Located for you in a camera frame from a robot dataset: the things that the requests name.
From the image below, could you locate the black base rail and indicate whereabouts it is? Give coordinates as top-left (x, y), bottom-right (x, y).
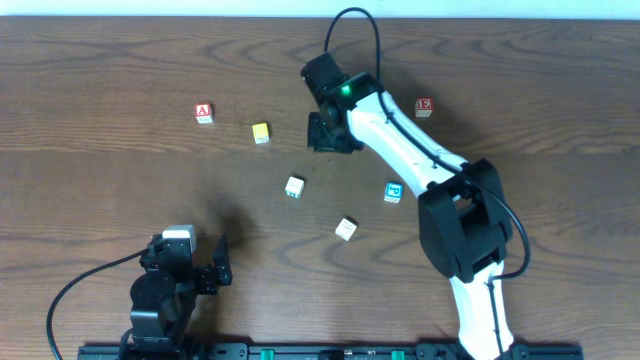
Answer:
top-left (77, 341), bottom-right (585, 360)

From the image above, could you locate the red letter A block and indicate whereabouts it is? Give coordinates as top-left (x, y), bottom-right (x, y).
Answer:
top-left (194, 103), bottom-right (213, 124)

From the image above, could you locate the plain white wooden block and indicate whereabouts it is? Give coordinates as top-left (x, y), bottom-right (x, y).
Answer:
top-left (335, 217), bottom-right (358, 242)

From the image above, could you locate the right black cable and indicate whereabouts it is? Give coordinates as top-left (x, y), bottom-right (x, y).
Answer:
top-left (323, 6), bottom-right (532, 360)

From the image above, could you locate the red letter E block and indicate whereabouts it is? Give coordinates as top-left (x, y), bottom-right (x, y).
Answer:
top-left (415, 97), bottom-right (434, 118)

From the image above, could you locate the blue letter P block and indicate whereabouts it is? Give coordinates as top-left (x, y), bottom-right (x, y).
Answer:
top-left (383, 182), bottom-right (403, 203)

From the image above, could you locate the black cable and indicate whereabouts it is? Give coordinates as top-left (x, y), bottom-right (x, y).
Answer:
top-left (323, 6), bottom-right (532, 360)
top-left (46, 248), bottom-right (150, 360)

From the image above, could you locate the left black cable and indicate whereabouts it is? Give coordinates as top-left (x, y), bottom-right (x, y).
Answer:
top-left (46, 248), bottom-right (150, 360)

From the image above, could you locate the white block green side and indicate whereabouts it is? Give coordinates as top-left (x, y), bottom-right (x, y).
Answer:
top-left (285, 176), bottom-right (305, 198)

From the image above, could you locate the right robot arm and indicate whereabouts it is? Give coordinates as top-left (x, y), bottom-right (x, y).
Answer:
top-left (300, 53), bottom-right (515, 359)

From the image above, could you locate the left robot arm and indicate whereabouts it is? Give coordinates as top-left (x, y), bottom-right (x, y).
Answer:
top-left (117, 234), bottom-right (232, 359)

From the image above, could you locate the yellow wooden block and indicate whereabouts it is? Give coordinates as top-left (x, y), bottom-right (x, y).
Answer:
top-left (252, 123), bottom-right (270, 144)

